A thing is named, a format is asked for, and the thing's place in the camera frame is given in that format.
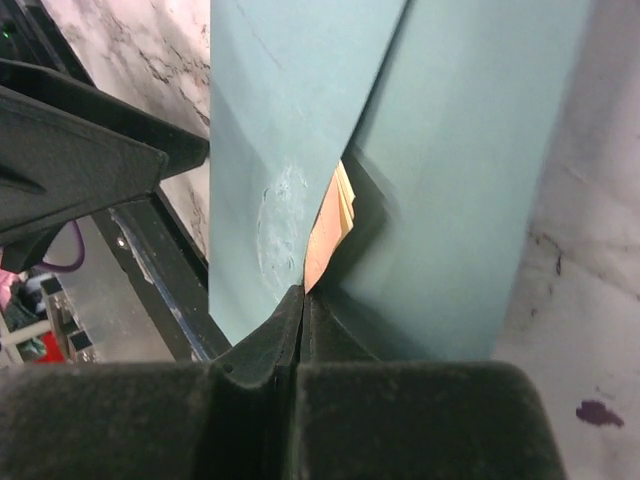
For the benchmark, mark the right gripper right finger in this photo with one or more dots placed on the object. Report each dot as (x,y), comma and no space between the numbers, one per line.
(359,417)

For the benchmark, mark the black metal base rail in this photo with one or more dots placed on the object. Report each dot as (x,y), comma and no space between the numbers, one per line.
(168,274)

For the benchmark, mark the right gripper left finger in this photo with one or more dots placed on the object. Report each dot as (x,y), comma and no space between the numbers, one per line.
(224,419)

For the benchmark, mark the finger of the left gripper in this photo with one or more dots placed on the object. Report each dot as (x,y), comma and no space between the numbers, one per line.
(56,167)
(185,150)

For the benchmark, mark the red plastic box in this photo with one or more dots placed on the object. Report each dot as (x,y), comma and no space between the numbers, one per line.
(52,352)

